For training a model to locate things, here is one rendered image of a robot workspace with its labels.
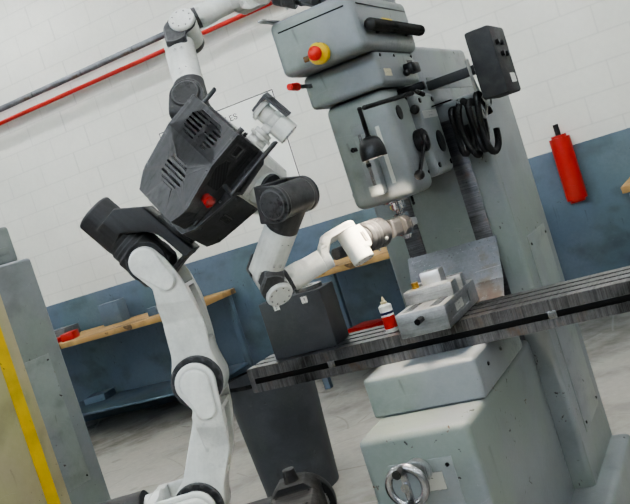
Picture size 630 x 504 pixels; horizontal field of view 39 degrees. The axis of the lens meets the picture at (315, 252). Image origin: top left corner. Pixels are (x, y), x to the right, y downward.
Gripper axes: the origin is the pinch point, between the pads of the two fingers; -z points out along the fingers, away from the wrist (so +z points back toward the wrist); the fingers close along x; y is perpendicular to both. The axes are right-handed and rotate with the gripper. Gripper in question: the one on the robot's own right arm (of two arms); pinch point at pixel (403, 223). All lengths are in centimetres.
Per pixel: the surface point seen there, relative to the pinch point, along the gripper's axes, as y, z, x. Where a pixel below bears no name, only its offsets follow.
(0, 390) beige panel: 18, 66, 159
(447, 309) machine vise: 25.3, 13.1, -17.5
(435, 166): -13.6, -13.8, -7.0
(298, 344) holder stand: 27, 21, 38
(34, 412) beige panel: 31, 54, 163
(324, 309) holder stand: 18.5, 16.3, 26.8
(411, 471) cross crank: 57, 49, -22
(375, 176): -15.8, 11.8, -5.3
